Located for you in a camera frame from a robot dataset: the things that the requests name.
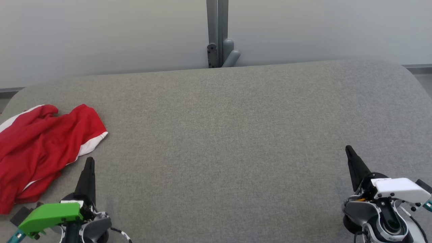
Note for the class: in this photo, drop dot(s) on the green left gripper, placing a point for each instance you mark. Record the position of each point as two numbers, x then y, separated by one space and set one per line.
50 216

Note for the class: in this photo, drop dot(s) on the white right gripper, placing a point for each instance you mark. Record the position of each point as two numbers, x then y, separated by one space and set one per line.
401 189

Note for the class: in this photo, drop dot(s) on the red Bulls 23 jersey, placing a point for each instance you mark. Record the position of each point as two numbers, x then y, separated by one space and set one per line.
23 152

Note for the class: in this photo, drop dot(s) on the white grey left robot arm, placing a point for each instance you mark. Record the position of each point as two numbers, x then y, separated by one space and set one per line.
96 226

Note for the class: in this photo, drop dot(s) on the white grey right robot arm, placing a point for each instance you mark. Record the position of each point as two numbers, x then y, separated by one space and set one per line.
357 211

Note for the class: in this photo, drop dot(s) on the grey slanted tube stub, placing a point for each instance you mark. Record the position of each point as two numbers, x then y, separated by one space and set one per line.
233 58

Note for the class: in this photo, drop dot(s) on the grey upright tube stub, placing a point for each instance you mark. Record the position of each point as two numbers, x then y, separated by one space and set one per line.
228 45

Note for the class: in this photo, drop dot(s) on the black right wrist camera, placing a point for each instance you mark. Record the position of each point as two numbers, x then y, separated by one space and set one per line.
424 186

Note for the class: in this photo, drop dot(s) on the black post bracket plate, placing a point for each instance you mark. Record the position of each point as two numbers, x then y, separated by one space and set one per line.
212 55

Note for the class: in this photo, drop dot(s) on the grey metal post bracket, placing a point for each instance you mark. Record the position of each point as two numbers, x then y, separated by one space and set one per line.
217 20

